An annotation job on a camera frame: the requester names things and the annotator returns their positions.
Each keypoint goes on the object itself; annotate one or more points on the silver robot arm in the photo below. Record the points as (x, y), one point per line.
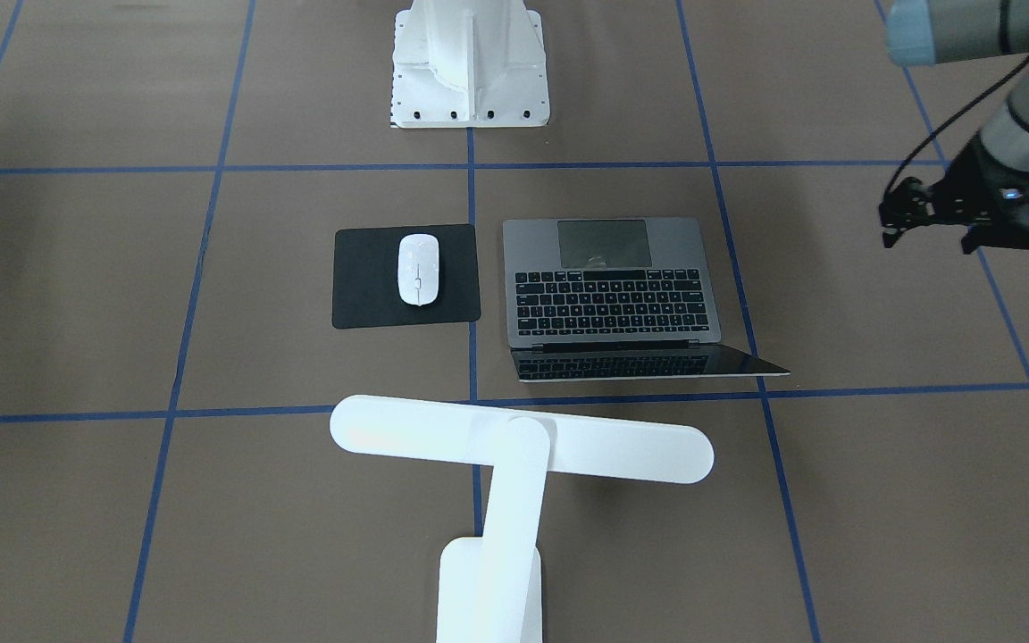
(929, 33)

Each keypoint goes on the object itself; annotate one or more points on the black mouse pad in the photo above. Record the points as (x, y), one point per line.
(364, 278)

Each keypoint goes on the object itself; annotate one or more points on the white pillar mount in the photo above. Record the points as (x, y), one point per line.
(469, 64)

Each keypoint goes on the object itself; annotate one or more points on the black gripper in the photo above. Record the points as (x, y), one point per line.
(966, 181)

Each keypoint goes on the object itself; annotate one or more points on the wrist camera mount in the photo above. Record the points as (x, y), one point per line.
(904, 208)

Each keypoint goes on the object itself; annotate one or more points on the silver laptop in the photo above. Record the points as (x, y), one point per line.
(627, 298)

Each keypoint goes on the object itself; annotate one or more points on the white desk lamp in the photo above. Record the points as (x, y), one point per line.
(490, 587)

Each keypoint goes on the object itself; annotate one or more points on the white computer mouse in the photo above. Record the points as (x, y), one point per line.
(418, 270)

